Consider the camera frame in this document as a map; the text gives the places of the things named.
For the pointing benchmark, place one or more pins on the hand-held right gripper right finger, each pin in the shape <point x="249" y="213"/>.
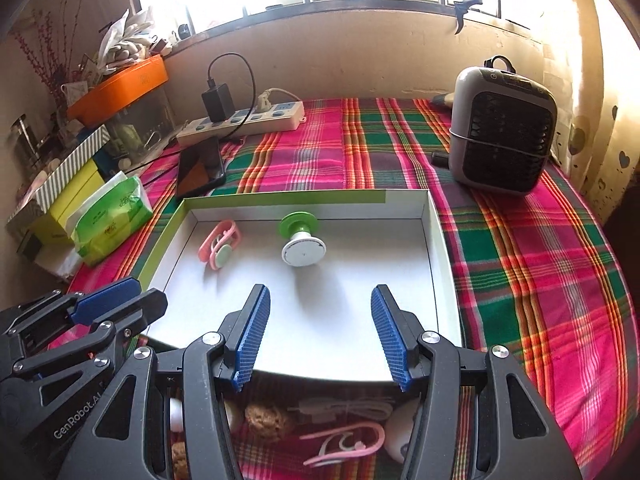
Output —
<point x="389" y="335"/>

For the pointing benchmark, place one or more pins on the black window frame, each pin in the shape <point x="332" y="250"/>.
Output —
<point x="400" y="5"/>

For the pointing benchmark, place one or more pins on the white panda toy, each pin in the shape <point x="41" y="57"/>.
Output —
<point x="405" y="435"/>

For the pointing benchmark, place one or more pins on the black charger adapter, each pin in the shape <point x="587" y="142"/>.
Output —
<point x="219" y="102"/>

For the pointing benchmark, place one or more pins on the white round disc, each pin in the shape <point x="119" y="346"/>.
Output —
<point x="175" y="412"/>

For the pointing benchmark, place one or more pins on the glass tank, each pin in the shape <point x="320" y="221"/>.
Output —
<point x="145" y="115"/>

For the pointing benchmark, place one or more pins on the white cardboard box green rim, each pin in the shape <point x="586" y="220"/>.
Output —
<point x="320" y="310"/>

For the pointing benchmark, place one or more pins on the grey portable heater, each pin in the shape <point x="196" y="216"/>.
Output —
<point x="500" y="135"/>

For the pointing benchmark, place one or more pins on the small black windowsill item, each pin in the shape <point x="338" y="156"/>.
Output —
<point x="182" y="31"/>

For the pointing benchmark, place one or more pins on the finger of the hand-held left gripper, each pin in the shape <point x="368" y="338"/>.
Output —
<point x="145" y="307"/>
<point x="105" y="297"/>

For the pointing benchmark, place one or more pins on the plaid blanket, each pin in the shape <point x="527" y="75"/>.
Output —
<point x="525" y="260"/>

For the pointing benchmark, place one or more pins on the black smartphone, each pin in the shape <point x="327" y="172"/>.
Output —
<point x="200" y="170"/>

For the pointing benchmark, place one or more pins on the white power strip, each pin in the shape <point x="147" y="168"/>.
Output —
<point x="280" y="115"/>

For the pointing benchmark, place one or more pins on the striped cardboard box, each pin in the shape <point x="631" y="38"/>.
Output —
<point x="75" y="155"/>

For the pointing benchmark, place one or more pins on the heart print curtain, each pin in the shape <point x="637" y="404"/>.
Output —
<point x="600" y="110"/>

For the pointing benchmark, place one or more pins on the glass jar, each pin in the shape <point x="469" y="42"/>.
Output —
<point x="25" y="140"/>

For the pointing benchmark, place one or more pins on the brown walnut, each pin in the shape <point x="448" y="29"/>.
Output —
<point x="270" y="420"/>
<point x="180" y="460"/>

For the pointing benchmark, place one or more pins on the orange box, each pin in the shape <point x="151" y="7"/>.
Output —
<point x="125" y="85"/>

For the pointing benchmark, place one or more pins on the dried red branches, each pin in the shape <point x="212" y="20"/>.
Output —
<point x="37" y="50"/>

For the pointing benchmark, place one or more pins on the green white suction holder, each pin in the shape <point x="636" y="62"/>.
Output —
<point x="302" y="250"/>

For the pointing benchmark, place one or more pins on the pink ear hook clip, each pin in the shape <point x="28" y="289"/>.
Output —
<point x="345" y="442"/>
<point x="220" y="242"/>

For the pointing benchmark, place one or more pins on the yellow box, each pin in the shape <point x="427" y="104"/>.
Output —
<point x="65" y="205"/>

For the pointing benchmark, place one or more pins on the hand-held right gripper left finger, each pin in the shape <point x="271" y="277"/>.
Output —
<point x="252" y="335"/>

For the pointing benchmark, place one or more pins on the green tissue pack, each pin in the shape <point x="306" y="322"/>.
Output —
<point x="110" y="220"/>

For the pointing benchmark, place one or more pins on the white gloves bundle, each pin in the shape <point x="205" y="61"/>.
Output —
<point x="125" y="40"/>

